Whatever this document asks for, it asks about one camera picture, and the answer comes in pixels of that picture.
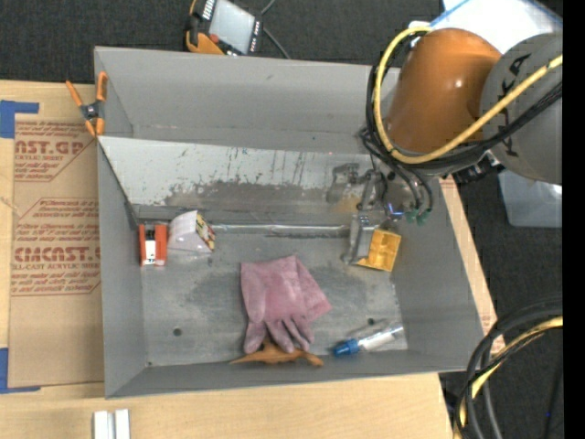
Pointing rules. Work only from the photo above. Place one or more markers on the yellow plastic tray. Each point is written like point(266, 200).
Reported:
point(383, 249)

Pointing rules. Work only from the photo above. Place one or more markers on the pink rubber glove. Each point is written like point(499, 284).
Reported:
point(279, 295)

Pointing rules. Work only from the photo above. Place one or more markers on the grey metal bin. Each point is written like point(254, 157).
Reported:
point(274, 304)

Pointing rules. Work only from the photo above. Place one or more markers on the orange and white box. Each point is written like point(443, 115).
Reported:
point(153, 245)

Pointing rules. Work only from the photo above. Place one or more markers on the orange toy lizard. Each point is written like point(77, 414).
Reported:
point(276, 358)

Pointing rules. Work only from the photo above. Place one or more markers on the brown cardboard board red print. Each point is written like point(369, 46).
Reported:
point(55, 327)

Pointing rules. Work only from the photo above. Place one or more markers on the clear tube with blue cap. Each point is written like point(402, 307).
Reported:
point(365, 343)

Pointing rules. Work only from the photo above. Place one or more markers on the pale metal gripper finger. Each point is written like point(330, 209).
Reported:
point(368, 240)
point(351, 245)

